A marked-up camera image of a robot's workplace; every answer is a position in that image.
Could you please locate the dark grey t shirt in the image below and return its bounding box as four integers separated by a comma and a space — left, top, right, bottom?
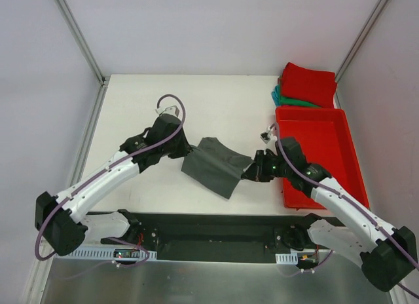
181, 137, 253, 200

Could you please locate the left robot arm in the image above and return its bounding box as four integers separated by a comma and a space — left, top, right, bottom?
35, 131, 192, 256

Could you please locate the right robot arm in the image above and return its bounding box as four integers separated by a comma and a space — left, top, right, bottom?
242, 150, 418, 292

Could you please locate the red plastic bin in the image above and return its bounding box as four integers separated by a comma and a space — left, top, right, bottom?
276, 107, 370, 208

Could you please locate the folded green t shirt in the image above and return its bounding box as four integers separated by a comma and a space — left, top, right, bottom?
279, 96, 320, 108

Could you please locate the folded teal t shirt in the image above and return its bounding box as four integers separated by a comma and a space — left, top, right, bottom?
271, 85, 282, 107

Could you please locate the folded red t shirt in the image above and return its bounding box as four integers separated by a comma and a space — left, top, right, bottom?
278, 62, 337, 108

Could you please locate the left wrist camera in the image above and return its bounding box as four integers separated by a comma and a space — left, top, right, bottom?
145, 105, 181, 145

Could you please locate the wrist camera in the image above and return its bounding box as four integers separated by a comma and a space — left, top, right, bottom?
145, 105, 181, 145
260, 124, 307, 168

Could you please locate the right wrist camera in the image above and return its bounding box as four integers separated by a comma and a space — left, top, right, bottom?
260, 124, 307, 168

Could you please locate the front aluminium rail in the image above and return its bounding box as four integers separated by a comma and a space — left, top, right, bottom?
39, 218, 395, 252

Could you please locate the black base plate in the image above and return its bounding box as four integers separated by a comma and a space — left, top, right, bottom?
101, 212, 331, 262

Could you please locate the right white cable duct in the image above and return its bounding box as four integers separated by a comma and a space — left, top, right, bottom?
275, 253, 299, 265

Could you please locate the white cable duct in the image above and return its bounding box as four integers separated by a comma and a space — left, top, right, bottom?
275, 253, 299, 265
65, 247, 157, 261

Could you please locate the left white cable duct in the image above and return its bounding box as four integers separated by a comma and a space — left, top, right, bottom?
65, 247, 157, 261

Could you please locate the left aluminium frame post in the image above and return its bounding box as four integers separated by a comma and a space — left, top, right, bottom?
54, 0, 107, 86

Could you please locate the aluminium frame post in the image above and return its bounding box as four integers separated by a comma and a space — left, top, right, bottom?
335, 0, 397, 84
54, 0, 107, 86

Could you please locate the right aluminium frame post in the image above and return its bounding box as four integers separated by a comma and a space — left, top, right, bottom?
335, 0, 397, 84

